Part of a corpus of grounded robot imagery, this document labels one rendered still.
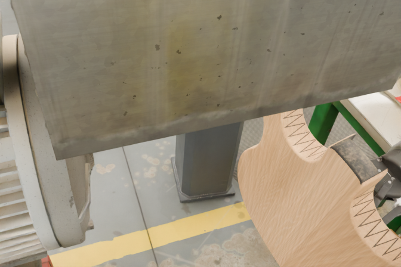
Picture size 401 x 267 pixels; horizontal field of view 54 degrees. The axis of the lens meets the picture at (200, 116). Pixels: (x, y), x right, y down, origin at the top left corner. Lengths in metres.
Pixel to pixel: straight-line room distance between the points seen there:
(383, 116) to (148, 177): 1.24
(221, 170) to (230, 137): 0.22
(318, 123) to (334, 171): 0.75
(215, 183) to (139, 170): 0.41
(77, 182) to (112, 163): 1.68
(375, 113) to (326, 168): 0.59
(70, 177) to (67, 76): 0.16
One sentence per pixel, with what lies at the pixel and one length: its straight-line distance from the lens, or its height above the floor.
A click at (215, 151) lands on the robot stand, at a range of 1.69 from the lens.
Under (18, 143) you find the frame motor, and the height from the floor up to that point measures 1.34.
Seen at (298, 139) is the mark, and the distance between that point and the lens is 0.61.
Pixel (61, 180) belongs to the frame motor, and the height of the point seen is 1.31.
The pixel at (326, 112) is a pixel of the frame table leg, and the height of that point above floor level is 0.82.
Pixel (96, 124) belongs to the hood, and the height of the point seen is 1.41.
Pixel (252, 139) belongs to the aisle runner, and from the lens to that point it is 2.23.
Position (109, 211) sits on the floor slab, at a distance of 1.92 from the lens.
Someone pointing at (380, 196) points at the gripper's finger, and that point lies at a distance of 0.76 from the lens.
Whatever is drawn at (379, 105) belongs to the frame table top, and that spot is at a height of 0.93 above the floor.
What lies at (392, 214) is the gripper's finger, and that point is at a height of 1.05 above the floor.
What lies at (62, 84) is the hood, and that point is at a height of 1.45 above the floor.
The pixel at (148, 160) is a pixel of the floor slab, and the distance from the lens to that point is 2.08.
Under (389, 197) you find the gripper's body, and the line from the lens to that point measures 0.80.
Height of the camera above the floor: 1.61
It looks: 44 degrees down
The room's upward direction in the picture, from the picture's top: 6 degrees clockwise
